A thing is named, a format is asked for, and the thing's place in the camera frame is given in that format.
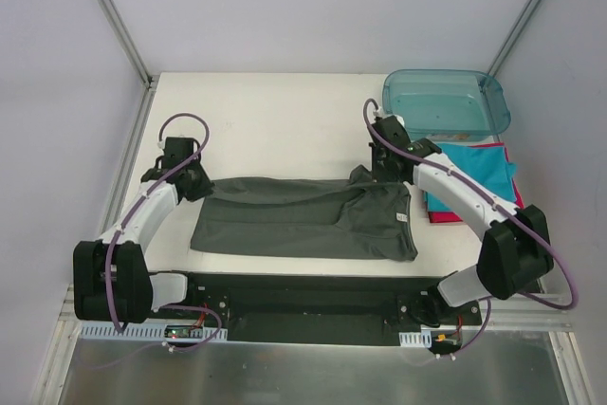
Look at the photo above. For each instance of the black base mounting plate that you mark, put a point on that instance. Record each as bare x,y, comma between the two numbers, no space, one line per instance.
367,311

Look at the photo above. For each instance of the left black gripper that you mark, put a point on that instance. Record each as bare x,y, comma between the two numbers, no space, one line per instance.
197,184

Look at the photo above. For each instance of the aluminium frame post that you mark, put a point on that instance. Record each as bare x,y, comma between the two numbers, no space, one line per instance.
514,35
126,41

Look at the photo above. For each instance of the folded cyan t shirt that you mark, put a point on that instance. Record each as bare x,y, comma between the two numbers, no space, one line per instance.
489,165

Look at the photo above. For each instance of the dark grey t shirt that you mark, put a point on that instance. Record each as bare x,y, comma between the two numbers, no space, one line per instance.
355,218

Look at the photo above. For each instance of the right white cable duct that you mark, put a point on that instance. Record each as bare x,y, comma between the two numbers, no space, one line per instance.
421,339

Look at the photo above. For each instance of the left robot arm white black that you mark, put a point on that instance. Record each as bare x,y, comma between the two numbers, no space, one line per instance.
111,279

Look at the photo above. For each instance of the left white cable duct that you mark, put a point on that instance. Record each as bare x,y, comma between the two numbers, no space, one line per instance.
105,331

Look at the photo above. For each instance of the right aluminium frame post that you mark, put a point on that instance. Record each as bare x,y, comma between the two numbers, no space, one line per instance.
514,35

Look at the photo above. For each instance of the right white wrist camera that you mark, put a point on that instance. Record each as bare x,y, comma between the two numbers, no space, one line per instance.
381,114

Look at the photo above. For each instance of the left aluminium frame post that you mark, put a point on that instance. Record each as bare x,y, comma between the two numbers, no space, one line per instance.
126,41

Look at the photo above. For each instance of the white cable duct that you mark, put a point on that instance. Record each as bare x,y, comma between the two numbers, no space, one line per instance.
421,339
105,331

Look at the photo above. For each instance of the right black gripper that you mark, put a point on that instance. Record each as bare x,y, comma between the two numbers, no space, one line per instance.
382,166

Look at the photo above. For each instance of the teal transparent plastic bin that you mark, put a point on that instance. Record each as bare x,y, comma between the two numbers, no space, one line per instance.
446,105

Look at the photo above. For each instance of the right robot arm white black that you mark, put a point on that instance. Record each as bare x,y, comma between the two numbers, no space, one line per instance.
514,241

